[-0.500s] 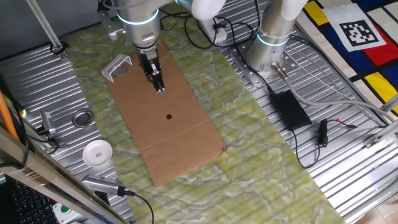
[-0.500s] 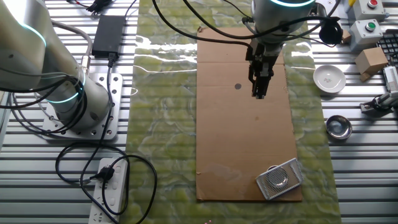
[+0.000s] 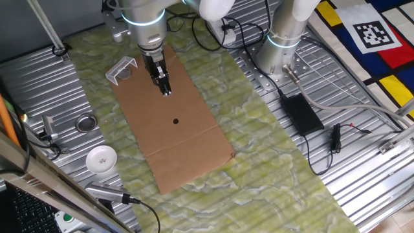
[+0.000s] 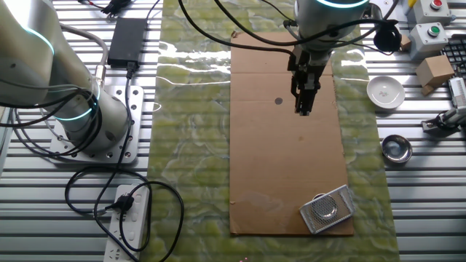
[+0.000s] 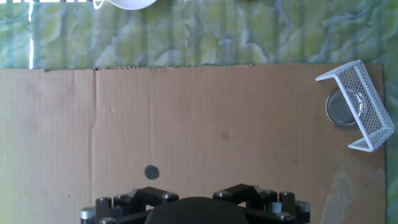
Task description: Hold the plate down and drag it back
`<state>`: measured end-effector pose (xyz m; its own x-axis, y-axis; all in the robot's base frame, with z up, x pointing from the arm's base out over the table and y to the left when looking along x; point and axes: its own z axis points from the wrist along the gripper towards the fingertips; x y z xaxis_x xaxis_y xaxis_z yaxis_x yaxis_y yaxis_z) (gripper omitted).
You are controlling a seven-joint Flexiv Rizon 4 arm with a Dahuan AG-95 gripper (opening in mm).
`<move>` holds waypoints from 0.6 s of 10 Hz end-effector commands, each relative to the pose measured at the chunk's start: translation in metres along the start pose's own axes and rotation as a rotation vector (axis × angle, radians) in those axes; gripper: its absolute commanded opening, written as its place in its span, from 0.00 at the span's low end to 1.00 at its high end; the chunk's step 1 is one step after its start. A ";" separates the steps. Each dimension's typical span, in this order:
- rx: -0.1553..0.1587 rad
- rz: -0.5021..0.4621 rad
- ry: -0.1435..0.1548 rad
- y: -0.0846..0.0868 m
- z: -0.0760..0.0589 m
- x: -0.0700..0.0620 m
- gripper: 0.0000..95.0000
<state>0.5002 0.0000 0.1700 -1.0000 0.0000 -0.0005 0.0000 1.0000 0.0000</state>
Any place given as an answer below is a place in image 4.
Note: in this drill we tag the steel bowl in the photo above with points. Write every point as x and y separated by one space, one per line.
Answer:
397 149

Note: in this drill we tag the black power adapter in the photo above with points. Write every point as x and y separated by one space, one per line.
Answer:
127 41

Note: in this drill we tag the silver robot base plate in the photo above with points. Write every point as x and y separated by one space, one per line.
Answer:
134 98

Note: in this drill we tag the small cardboard cube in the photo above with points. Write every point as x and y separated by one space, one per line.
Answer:
406 43

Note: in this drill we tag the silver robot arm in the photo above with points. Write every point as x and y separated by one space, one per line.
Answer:
29 54

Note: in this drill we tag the grey box red button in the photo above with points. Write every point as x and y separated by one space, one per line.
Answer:
426 12

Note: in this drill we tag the green marble pattern mat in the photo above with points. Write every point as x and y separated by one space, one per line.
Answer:
189 145

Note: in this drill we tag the small silver camera on mount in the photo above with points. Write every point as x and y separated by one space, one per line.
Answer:
451 118

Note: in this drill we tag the brown cardboard sheet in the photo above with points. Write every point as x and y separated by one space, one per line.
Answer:
273 163

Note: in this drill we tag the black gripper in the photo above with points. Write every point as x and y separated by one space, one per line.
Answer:
307 69

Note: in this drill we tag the grey box green button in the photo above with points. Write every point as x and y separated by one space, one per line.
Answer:
422 43

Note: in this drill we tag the black bundled adapter lead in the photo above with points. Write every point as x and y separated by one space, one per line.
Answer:
114 6

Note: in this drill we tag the white floral porcelain dish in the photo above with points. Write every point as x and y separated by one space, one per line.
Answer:
386 92

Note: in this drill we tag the black keyboard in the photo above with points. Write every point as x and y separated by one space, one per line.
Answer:
457 51

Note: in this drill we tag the white power strip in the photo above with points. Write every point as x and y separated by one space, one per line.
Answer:
136 225

